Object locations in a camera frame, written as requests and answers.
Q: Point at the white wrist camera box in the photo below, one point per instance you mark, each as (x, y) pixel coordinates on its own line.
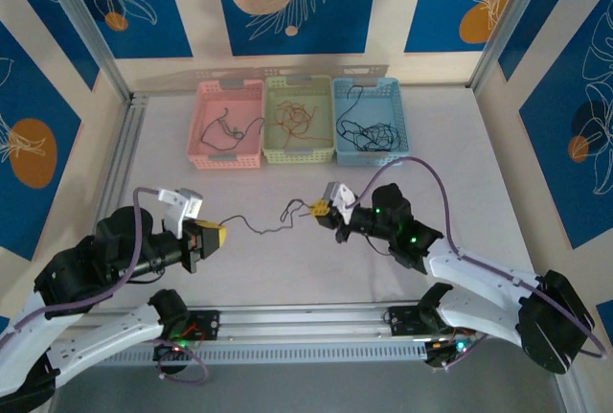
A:
(184, 207)
(341, 197)

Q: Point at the green plastic basket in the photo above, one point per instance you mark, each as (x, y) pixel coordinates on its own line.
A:
(297, 144)

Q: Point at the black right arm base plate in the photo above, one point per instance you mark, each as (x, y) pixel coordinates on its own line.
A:
(402, 322)

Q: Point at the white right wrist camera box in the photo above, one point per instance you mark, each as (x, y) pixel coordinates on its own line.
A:
(341, 197)

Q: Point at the aluminium frame post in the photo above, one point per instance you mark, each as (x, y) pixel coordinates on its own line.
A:
(507, 15)
(82, 15)

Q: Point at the blue plastic basket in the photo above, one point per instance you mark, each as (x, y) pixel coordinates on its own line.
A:
(373, 106)

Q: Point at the pink plastic basket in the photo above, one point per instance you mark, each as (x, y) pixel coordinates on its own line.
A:
(225, 97)

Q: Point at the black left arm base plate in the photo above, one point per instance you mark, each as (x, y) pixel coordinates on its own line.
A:
(208, 324)

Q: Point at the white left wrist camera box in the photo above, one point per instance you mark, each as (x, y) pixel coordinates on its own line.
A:
(184, 207)

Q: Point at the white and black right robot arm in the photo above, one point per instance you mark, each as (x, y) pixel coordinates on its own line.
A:
(479, 269)

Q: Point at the aluminium front rail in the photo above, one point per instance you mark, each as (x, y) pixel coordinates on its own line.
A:
(311, 319)

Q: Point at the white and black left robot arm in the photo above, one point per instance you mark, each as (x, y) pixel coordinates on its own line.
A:
(110, 331)

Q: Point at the aluminium side rail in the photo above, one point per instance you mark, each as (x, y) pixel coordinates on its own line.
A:
(120, 154)

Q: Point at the black controller board green light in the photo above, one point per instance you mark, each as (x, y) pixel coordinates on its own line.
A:
(172, 355)
(450, 353)

